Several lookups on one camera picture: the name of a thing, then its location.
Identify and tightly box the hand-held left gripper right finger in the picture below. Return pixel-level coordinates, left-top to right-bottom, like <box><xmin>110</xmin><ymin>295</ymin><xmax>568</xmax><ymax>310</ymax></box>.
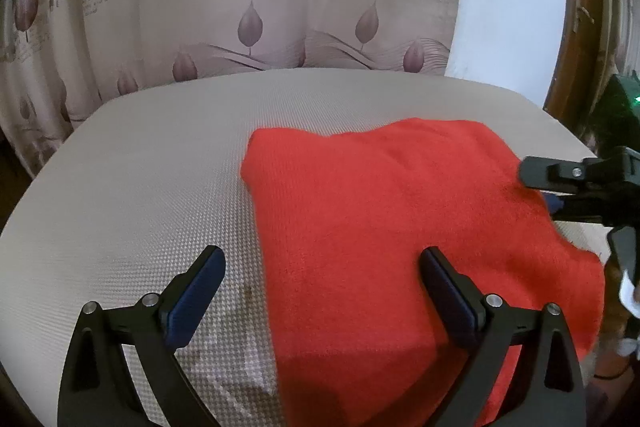
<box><xmin>420</xmin><ymin>247</ymin><xmax>586</xmax><ymax>427</ymax></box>

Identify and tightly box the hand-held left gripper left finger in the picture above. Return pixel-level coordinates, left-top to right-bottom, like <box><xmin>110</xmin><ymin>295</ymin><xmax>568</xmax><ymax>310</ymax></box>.
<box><xmin>57</xmin><ymin>245</ymin><xmax>227</xmax><ymax>427</ymax></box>

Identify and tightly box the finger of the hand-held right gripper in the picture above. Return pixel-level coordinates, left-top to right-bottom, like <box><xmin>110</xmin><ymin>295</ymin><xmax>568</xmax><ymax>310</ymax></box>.
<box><xmin>542</xmin><ymin>192</ymin><xmax>609</xmax><ymax>224</ymax></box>
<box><xmin>517</xmin><ymin>155</ymin><xmax>608</xmax><ymax>196</ymax></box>

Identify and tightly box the red knit sweater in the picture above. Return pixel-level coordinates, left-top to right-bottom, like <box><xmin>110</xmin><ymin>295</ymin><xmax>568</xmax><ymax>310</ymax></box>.
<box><xmin>241</xmin><ymin>118</ymin><xmax>607</xmax><ymax>427</ymax></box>

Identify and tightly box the brown wooden door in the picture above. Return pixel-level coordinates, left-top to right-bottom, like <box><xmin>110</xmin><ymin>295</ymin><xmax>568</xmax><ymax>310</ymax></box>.
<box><xmin>544</xmin><ymin>0</ymin><xmax>618</xmax><ymax>142</ymax></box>

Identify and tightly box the striped beige curtain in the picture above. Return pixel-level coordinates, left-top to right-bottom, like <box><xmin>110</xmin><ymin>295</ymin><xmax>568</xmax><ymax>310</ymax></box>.
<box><xmin>597</xmin><ymin>0</ymin><xmax>640</xmax><ymax>78</ymax></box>

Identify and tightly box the leaf print curtain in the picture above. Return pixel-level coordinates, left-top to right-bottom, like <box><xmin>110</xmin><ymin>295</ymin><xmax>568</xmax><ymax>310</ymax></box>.
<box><xmin>0</xmin><ymin>0</ymin><xmax>463</xmax><ymax>180</ymax></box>

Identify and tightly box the brass door handle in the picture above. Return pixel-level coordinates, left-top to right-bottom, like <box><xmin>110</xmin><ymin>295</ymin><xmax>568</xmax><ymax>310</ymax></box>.
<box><xmin>574</xmin><ymin>0</ymin><xmax>597</xmax><ymax>38</ymax></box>

